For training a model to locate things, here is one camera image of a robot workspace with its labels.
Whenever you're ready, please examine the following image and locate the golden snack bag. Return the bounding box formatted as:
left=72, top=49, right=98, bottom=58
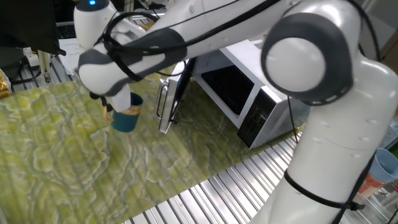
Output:
left=0, top=68, right=12, bottom=99

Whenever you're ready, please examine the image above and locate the black monitor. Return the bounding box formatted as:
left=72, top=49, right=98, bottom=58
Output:
left=0, top=0, right=67, bottom=57

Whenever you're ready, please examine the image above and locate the silver microwave oven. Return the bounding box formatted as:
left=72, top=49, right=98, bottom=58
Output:
left=191, top=39, right=312, bottom=149

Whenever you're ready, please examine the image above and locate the white power strip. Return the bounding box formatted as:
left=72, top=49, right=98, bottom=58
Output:
left=23, top=46, right=40, bottom=68

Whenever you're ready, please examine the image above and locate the short aluminium post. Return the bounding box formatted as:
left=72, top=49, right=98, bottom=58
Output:
left=37, top=49, right=52, bottom=84

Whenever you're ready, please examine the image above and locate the teal mug with yellow handle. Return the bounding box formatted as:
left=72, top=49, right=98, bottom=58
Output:
left=103, top=92, right=144, bottom=133

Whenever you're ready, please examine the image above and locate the black glass microwave door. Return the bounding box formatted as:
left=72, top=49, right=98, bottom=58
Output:
left=154, top=57, right=197, bottom=134

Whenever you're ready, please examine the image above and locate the black camera cable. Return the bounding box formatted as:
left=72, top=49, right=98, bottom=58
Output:
left=99, top=0, right=280, bottom=83

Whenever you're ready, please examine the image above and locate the green marble pattern mat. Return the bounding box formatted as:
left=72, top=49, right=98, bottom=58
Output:
left=0, top=60, right=312, bottom=224

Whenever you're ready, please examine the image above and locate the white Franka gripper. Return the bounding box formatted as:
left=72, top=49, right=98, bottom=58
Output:
left=99, top=83, right=132, bottom=113

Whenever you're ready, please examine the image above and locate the white printed paper stack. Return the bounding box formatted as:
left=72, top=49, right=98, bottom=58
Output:
left=58, top=37, right=85, bottom=75

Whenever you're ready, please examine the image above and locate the black keyboard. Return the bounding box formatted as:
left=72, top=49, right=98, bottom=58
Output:
left=57, top=23, right=77, bottom=40

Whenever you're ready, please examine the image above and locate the stack of light blue cups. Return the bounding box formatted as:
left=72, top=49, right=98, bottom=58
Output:
left=368, top=147, right=398, bottom=184

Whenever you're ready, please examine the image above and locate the orange cup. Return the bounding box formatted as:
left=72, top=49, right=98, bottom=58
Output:
left=357, top=173, right=386, bottom=198

